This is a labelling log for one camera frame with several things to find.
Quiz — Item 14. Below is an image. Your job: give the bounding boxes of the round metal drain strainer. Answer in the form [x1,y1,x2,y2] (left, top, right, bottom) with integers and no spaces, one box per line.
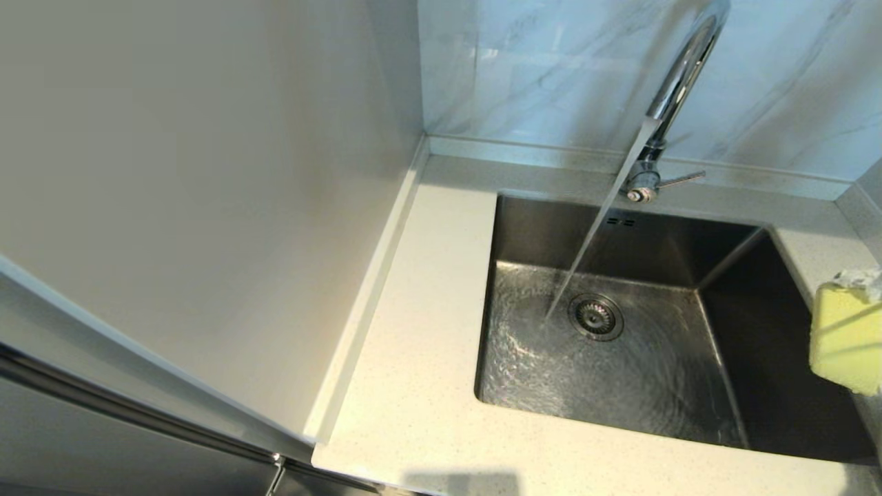
[568,293,626,342]

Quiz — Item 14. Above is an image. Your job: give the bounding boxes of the large stainless steel refrigerator door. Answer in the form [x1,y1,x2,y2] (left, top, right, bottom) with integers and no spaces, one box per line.
[0,348,283,496]

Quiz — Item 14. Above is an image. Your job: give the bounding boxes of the white refrigerator side panel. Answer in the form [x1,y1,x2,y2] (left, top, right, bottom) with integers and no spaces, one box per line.
[0,0,431,464]

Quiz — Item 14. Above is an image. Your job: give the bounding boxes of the yellow plastic cup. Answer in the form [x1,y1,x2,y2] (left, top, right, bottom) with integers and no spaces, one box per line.
[810,281,882,395]

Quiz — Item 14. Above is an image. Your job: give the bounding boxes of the chrome gooseneck faucet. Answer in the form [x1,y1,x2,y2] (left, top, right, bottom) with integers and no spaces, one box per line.
[617,0,732,204]

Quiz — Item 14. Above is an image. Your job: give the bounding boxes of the stainless steel sink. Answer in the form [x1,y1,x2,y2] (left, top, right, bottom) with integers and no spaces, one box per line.
[474,192,879,466]

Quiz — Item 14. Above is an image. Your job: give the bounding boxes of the stainless steel under-counter cabinet front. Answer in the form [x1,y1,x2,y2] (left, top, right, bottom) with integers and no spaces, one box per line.
[272,460,380,496]

